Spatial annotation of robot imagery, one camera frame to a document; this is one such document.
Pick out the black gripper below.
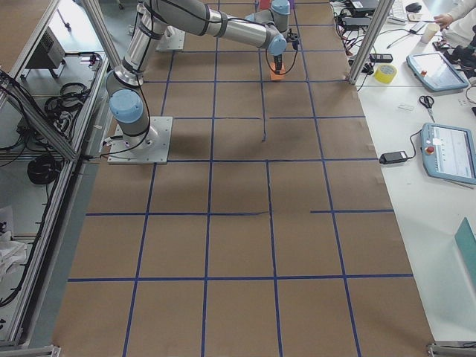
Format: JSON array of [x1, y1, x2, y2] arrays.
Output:
[[273, 54, 283, 73]]

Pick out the orange foam block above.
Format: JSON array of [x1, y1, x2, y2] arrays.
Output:
[[270, 62, 286, 82]]

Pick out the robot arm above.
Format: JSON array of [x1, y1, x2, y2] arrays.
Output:
[[106, 1, 291, 150]]

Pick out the person's hand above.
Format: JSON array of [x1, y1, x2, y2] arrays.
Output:
[[434, 13, 454, 28]]

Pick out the red foam block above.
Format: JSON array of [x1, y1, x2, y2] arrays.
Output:
[[259, 0, 271, 10]]

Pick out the yellow tape roll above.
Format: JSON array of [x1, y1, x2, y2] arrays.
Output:
[[374, 64, 397, 84]]

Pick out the black power adapter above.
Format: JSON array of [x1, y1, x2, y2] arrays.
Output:
[[379, 150, 408, 164]]

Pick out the far teach pendant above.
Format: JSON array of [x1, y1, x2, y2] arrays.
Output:
[[406, 52, 469, 92]]

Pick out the teach pendant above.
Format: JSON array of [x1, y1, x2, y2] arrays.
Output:
[[406, 52, 469, 92], [420, 123, 475, 184]]

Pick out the white paper cup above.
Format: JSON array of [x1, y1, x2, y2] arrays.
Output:
[[420, 23, 440, 44]]

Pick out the near teach pendant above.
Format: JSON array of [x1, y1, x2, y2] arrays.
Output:
[[420, 123, 475, 184]]

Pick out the grey electronics box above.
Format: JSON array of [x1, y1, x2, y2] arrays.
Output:
[[25, 27, 65, 78]]

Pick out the teal folder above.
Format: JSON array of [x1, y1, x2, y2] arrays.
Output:
[[454, 217, 476, 286]]

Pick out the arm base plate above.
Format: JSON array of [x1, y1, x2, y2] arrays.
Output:
[[107, 116, 173, 164], [155, 26, 185, 52]]

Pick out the aluminium frame post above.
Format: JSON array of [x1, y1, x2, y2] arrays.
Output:
[[348, 0, 393, 85]]

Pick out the black handled scissors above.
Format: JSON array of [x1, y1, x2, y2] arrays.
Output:
[[419, 95, 436, 123]]

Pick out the coiled black cable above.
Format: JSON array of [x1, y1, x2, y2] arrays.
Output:
[[27, 153, 60, 186]]

